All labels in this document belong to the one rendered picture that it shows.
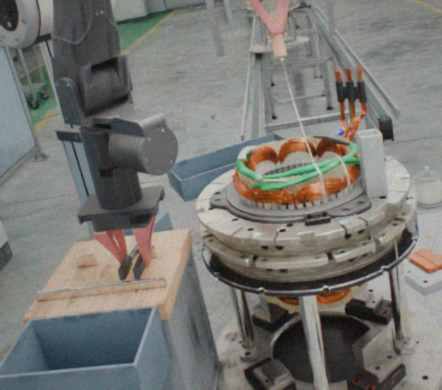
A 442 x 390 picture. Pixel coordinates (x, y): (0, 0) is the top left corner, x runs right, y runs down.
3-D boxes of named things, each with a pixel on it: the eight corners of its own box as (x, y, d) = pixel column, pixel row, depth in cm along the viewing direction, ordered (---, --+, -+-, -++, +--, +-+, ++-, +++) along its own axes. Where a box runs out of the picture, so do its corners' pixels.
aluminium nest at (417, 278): (463, 279, 112) (463, 268, 111) (425, 296, 109) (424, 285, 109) (421, 254, 123) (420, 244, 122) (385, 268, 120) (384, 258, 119)
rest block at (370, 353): (355, 372, 89) (351, 344, 87) (377, 352, 92) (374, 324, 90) (380, 385, 85) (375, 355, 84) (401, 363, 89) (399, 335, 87)
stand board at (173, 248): (169, 319, 72) (165, 304, 71) (27, 335, 75) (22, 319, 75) (193, 241, 91) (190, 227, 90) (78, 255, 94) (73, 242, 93)
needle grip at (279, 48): (289, 54, 81) (278, 12, 81) (278, 56, 80) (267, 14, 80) (285, 57, 82) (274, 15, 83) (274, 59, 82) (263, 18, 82)
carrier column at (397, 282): (413, 344, 95) (401, 230, 88) (397, 346, 95) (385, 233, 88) (408, 334, 97) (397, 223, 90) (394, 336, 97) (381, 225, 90)
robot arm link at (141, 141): (110, 59, 73) (52, 78, 67) (173, 60, 66) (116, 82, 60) (130, 147, 78) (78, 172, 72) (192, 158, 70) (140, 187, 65)
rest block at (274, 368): (275, 364, 95) (274, 353, 94) (293, 382, 90) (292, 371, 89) (253, 375, 93) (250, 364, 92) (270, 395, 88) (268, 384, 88)
